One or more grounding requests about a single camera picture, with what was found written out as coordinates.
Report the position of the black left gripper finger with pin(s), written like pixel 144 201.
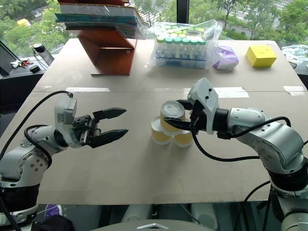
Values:
pixel 108 137
pixel 110 113

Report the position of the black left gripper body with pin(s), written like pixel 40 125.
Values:
pixel 84 127

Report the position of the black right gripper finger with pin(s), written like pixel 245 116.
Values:
pixel 185 104
pixel 180 124

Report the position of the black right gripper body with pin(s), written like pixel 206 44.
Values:
pixel 199 118

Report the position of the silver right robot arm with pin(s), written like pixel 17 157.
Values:
pixel 272 142

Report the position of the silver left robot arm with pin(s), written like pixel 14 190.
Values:
pixel 29 158

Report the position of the stack of wrapped books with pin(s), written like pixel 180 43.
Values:
pixel 101 16

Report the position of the long white tape strip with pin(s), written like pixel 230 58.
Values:
pixel 87 89

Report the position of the wide white tape strip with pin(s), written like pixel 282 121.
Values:
pixel 228 92

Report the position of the plastic bag of sample tubes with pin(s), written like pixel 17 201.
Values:
pixel 180 45

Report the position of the red-brown wooden book stand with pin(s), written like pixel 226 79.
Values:
pixel 113 54

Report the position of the purple and white soft pack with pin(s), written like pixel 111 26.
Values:
pixel 226 59

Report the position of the small black round object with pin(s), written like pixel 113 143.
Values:
pixel 34 68

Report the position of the black side desk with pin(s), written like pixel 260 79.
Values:
pixel 16 84

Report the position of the grey rounded shape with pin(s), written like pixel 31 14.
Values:
pixel 204 215
pixel 137 214

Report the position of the yellow box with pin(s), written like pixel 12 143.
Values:
pixel 261 55

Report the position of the red key bunch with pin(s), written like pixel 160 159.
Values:
pixel 24 63

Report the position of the purple cloth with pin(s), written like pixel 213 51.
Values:
pixel 54 210

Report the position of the short white tape strip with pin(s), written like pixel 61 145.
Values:
pixel 295 90

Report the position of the black rounded shape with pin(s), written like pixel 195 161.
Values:
pixel 54 223

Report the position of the crumpled clear plastic bag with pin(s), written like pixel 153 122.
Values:
pixel 294 54

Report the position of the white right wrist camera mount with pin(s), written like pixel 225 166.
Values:
pixel 207 96

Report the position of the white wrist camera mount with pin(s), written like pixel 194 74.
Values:
pixel 207 96
pixel 63 113

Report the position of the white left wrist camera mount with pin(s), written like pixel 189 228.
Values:
pixel 63 113

